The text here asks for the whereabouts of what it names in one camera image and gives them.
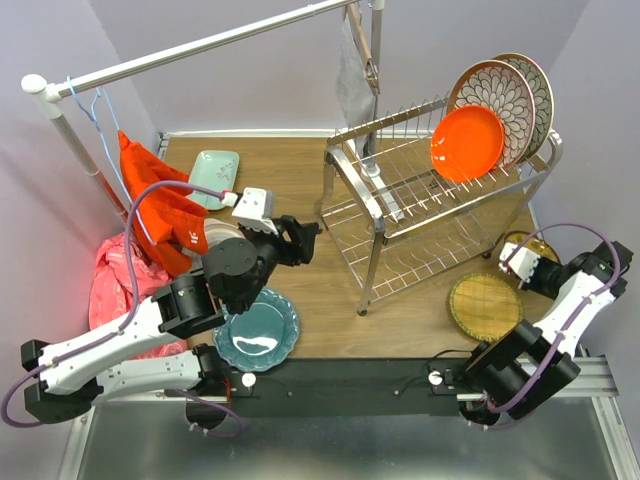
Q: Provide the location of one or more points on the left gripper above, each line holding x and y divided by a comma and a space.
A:
302, 236

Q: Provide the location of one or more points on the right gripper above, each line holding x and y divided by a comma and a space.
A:
533, 282

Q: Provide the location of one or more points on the yellow patterned dark plate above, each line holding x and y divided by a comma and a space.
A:
535, 244

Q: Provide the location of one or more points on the woven bamboo plate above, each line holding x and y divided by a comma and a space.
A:
484, 306

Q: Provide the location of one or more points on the orange plate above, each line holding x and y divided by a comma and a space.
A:
467, 143

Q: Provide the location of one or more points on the large floral plate brown rim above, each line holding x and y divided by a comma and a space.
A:
542, 95

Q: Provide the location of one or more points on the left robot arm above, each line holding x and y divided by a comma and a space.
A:
69, 378

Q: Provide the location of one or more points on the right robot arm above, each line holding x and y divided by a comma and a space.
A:
534, 361

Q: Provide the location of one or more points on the metal dish rack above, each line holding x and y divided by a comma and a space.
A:
396, 221

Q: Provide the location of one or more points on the teal scalloped plate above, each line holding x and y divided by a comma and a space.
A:
260, 338

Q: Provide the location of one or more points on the light blue divided tray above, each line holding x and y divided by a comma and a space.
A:
215, 170

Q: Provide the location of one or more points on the orange oven mitt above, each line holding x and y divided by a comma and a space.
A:
167, 221

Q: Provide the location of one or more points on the grey hanging cloth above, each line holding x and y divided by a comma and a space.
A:
354, 94

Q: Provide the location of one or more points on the pink plastic bag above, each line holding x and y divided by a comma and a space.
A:
111, 293

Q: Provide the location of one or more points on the wooden clip hanger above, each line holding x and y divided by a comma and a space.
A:
353, 15

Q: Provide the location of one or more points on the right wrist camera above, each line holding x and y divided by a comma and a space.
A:
519, 261

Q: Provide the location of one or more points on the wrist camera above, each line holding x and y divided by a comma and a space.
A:
252, 209
519, 261

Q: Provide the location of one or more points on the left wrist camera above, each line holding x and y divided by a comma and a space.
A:
252, 209

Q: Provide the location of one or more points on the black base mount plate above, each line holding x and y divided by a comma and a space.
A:
356, 387

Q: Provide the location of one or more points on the white clothes rail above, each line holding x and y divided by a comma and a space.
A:
47, 96

